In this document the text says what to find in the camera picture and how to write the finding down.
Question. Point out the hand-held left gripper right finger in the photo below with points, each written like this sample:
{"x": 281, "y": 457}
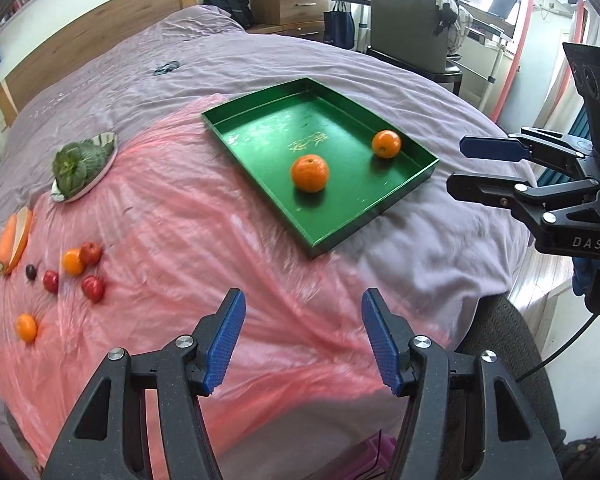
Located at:
{"x": 382, "y": 345}

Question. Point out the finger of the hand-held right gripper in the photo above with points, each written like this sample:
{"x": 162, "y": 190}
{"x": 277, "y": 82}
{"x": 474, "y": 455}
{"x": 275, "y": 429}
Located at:
{"x": 480, "y": 187}
{"x": 490, "y": 147}

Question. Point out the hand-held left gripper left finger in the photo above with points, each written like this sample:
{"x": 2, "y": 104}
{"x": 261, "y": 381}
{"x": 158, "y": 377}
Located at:
{"x": 225, "y": 345}

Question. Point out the red apple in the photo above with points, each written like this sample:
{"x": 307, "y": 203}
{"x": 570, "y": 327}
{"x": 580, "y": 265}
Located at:
{"x": 91, "y": 253}
{"x": 93, "y": 288}
{"x": 50, "y": 281}

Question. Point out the small orange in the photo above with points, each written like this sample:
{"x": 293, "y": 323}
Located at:
{"x": 73, "y": 262}
{"x": 386, "y": 144}

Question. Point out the bumpy orange mandarin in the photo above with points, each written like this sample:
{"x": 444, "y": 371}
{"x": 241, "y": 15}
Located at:
{"x": 26, "y": 328}

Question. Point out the dark purple plum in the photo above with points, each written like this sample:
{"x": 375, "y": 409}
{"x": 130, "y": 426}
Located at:
{"x": 31, "y": 272}

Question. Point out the green metal tray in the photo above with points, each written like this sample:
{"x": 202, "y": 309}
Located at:
{"x": 260, "y": 125}

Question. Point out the person's right hand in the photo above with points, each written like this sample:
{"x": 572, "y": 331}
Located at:
{"x": 583, "y": 280}

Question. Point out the pink plastic sheet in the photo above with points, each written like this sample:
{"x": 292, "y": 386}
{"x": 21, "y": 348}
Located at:
{"x": 180, "y": 260}

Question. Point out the pink pole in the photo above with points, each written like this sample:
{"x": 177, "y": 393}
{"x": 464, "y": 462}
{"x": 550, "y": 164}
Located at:
{"x": 522, "y": 35}

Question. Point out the white desk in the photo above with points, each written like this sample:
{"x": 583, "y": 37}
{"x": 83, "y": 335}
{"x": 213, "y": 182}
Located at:
{"x": 490, "y": 30}

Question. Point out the dark grey clothing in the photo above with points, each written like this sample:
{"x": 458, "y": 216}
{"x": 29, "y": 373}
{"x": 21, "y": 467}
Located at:
{"x": 505, "y": 340}

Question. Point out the patterned garment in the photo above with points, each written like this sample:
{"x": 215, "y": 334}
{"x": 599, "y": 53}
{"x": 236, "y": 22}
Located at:
{"x": 455, "y": 20}

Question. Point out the laptop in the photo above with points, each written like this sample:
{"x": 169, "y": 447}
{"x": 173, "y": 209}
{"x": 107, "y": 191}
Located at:
{"x": 502, "y": 2}

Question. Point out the grey office chair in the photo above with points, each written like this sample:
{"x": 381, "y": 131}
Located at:
{"x": 400, "y": 20}

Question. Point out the large orange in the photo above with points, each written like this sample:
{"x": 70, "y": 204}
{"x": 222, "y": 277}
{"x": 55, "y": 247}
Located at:
{"x": 309, "y": 173}

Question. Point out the dark blue bag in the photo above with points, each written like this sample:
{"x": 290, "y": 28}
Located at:
{"x": 339, "y": 27}

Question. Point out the orange-rimmed plate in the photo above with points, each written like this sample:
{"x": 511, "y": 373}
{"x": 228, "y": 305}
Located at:
{"x": 23, "y": 235}

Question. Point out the green leafy vegetable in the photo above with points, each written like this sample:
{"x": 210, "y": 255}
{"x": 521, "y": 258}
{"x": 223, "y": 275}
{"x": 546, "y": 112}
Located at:
{"x": 77, "y": 167}

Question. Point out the white oval plate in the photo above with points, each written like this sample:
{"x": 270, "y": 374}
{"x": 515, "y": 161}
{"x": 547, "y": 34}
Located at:
{"x": 107, "y": 140}

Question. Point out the carrot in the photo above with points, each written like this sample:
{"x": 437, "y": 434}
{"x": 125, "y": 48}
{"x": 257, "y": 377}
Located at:
{"x": 6, "y": 242}

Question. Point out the wooden dresser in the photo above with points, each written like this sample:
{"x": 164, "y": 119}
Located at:
{"x": 290, "y": 0}

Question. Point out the purple blanket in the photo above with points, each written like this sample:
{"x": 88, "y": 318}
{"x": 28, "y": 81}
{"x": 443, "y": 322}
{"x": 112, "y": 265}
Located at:
{"x": 230, "y": 60}

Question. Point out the black backpack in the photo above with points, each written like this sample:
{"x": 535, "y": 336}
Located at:
{"x": 230, "y": 5}

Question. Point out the wooden headboard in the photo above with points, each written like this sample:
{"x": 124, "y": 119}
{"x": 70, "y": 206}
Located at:
{"x": 80, "y": 30}

